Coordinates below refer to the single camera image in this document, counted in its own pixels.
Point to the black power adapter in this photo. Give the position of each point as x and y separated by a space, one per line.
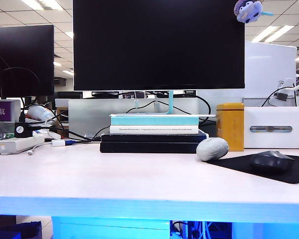
23 130

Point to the yellow box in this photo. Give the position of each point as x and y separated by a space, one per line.
230 127

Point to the purple name sign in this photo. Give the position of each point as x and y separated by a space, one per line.
0 111

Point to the small black computer monitor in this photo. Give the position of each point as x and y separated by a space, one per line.
22 59

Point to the white bottle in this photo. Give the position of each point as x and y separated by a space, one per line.
41 113

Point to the white under-desk cabinet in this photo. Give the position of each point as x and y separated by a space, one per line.
109 227

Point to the white power strip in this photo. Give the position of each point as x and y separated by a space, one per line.
17 144

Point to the white partition board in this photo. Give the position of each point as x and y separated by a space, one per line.
269 69

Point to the gray brain-shaped stress ball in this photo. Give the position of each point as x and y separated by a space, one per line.
211 149

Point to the teal book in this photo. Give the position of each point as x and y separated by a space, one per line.
154 120

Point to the teal and silver monitor stand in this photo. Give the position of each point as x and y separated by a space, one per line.
171 102

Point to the gray desk divider panel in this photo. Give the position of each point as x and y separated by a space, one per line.
89 117

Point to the black mouse pad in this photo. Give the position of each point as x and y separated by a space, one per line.
229 163

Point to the white book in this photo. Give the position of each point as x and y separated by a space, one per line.
154 129

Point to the dark blue bag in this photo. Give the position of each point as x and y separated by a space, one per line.
15 230

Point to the white adapter dongle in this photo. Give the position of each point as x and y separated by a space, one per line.
58 143

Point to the white tissue box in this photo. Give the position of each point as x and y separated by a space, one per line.
271 117

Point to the black book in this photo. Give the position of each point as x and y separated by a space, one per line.
149 147
152 138

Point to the purple plush toy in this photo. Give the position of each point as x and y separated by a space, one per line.
249 11

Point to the gray tray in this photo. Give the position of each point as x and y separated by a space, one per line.
269 102

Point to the blue VGA connector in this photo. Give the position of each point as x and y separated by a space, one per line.
69 142

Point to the large black computer monitor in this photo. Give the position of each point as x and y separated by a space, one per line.
159 44

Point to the black computer mouse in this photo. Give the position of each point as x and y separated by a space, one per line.
271 161

